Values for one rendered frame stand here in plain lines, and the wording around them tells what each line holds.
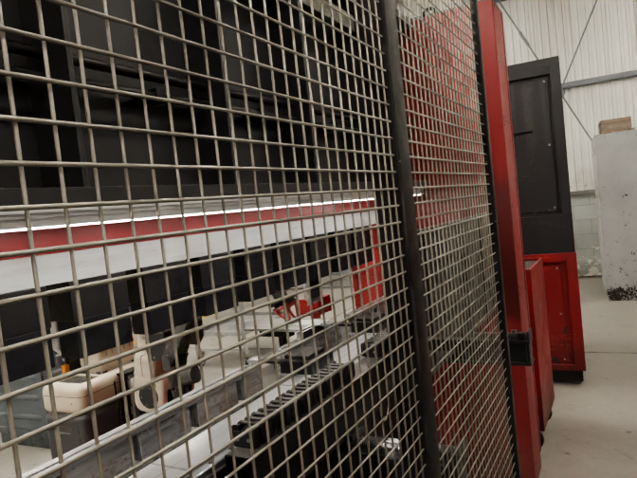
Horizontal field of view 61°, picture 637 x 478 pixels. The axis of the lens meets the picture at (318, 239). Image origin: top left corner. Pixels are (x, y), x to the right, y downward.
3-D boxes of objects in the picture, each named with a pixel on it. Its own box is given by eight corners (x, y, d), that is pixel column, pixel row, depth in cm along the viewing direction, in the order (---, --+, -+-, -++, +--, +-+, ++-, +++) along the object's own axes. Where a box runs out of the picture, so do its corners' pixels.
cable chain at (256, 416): (336, 375, 142) (334, 359, 142) (355, 376, 139) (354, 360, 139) (231, 447, 104) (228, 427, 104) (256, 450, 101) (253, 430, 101)
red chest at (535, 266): (474, 410, 360) (460, 261, 355) (555, 417, 336) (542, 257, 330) (453, 442, 317) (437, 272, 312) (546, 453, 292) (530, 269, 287)
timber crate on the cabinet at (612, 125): (599, 139, 706) (597, 123, 705) (627, 135, 692) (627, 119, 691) (603, 134, 627) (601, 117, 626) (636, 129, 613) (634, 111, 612)
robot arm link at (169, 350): (214, 254, 198) (192, 253, 189) (225, 261, 195) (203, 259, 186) (177, 359, 204) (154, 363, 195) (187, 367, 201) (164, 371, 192)
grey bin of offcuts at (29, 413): (83, 404, 464) (72, 321, 460) (136, 408, 439) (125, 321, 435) (-7, 445, 392) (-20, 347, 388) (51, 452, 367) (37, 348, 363)
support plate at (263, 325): (269, 321, 230) (269, 318, 230) (323, 321, 217) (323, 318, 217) (244, 331, 214) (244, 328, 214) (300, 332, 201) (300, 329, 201)
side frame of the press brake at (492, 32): (389, 446, 321) (347, 53, 309) (542, 466, 279) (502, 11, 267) (372, 466, 299) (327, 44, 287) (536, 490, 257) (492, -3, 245)
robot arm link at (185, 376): (179, 353, 203) (161, 356, 196) (201, 347, 197) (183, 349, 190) (184, 385, 201) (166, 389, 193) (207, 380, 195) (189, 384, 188)
